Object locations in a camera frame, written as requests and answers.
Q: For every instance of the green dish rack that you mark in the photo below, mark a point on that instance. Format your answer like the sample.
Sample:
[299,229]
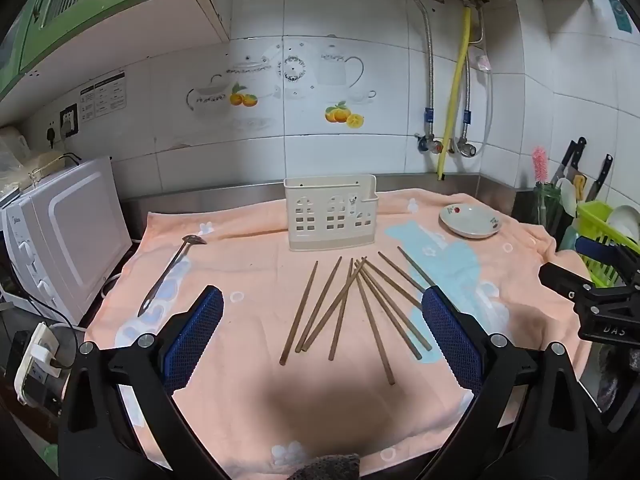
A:
[597,220]

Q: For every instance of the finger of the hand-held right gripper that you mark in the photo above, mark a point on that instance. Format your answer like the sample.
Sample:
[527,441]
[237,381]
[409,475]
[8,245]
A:
[595,249]
[562,277]

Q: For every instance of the metal water valve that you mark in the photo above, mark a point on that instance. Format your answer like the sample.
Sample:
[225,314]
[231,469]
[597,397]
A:
[429,145]
[467,149]

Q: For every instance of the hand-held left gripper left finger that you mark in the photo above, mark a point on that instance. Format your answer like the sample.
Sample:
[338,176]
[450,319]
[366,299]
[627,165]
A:
[197,335]

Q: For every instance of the white microwave oven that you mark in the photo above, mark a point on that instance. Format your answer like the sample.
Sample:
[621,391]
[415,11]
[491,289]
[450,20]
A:
[65,240]

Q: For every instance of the person's left hand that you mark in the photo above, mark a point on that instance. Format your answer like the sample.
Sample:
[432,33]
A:
[330,467]

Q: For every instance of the green glass jar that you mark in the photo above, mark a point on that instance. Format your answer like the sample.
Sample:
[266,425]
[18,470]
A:
[550,207]

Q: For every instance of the metal ladle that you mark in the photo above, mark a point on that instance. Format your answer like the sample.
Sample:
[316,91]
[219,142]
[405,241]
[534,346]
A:
[194,240]

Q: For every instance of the beige bundle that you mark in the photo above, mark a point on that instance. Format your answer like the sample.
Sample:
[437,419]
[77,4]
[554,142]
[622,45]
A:
[45,166]

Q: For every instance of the peach printed towel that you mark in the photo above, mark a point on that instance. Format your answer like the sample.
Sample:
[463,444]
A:
[250,385]

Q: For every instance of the cream plastic utensil holder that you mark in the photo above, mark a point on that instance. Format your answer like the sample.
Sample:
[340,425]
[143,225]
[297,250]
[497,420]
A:
[330,225]

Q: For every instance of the teal wall sticker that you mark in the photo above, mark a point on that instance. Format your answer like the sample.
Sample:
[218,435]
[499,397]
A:
[620,12]

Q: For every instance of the black wall socket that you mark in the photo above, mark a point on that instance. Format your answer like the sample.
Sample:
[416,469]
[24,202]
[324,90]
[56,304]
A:
[68,120]

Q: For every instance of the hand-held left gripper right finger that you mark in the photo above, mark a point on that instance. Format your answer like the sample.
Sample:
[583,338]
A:
[450,335]

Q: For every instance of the green wall cabinet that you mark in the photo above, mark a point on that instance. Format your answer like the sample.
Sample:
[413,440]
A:
[100,5]

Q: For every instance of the bunch of wooden chopsticks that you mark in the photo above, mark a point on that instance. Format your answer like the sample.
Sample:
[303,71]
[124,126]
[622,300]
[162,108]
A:
[372,327]

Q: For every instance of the pink tag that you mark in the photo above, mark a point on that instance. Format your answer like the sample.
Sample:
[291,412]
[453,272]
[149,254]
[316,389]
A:
[482,62]

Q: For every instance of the white power strip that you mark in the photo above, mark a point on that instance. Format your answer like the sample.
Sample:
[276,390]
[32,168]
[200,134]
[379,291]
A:
[32,360]

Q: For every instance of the pink bottle brush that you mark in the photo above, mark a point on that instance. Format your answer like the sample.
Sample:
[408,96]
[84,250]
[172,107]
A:
[540,165]

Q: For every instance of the black and white wall label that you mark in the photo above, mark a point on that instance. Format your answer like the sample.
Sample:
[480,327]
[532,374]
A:
[102,96]

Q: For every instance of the wall socket with plug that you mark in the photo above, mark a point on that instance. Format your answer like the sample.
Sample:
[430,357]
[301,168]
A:
[51,136]

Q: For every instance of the white plastic spoon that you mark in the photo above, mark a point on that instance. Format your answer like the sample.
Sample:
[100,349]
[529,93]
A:
[566,195]

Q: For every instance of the yellow gas pipe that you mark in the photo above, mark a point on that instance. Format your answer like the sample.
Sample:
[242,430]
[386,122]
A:
[456,95]

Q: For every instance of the white bowl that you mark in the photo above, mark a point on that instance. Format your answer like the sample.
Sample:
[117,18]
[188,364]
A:
[625,220]

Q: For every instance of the white floral plate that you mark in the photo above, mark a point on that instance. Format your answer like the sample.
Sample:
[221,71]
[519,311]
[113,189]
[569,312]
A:
[470,220]

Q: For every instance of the person's right hand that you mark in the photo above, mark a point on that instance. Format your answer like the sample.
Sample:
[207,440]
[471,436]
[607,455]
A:
[612,380]

